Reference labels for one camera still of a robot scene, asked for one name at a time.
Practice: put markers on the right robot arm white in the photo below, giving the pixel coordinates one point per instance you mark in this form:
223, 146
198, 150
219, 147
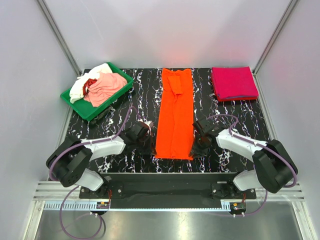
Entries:
273, 167

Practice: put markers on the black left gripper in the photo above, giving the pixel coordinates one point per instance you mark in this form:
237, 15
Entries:
150, 150

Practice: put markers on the white t-shirt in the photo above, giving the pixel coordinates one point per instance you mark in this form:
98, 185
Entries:
78, 90

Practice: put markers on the green plastic tray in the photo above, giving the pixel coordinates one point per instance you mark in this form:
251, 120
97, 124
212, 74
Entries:
85, 109

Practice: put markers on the orange t-shirt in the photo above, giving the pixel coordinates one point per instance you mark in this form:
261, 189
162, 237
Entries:
175, 130

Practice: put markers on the aluminium corner post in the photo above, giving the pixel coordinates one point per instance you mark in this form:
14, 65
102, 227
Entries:
276, 33
58, 35

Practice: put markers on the aluminium corner post right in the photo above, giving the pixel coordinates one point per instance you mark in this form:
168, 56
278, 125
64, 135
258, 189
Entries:
276, 33

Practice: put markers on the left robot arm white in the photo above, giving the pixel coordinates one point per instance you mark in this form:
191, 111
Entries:
69, 163

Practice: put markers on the pink t-shirt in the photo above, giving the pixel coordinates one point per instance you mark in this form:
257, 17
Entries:
106, 86

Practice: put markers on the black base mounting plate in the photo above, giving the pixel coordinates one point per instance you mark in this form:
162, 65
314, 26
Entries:
171, 184

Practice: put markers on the aluminium front rail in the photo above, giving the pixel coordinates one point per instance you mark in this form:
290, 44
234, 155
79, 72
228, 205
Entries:
56, 197

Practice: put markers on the folded red t-shirt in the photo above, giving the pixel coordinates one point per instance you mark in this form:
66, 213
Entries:
234, 89

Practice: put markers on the red black patterned t-shirt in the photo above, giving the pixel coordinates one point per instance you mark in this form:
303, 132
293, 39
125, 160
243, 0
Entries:
87, 85

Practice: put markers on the folded blue t-shirt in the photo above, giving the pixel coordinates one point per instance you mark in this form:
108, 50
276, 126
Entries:
236, 98

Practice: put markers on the aluminium corner post left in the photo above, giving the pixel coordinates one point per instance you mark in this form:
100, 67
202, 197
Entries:
58, 35

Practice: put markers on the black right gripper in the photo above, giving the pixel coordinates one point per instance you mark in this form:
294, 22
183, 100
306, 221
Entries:
198, 152

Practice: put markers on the folded magenta t-shirt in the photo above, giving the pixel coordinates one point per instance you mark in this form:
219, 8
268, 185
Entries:
232, 72

